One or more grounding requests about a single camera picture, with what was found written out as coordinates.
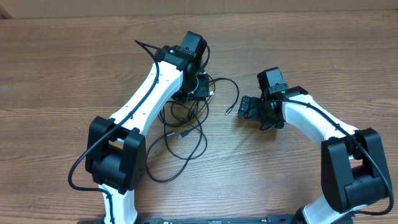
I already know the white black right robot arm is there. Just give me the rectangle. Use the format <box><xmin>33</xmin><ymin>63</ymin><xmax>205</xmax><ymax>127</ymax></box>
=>
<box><xmin>238</xmin><ymin>86</ymin><xmax>394</xmax><ymax>223</ymax></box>

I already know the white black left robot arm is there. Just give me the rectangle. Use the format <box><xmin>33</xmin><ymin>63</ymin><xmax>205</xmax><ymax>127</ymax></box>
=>
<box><xmin>84</xmin><ymin>45</ymin><xmax>210</xmax><ymax>223</ymax></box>

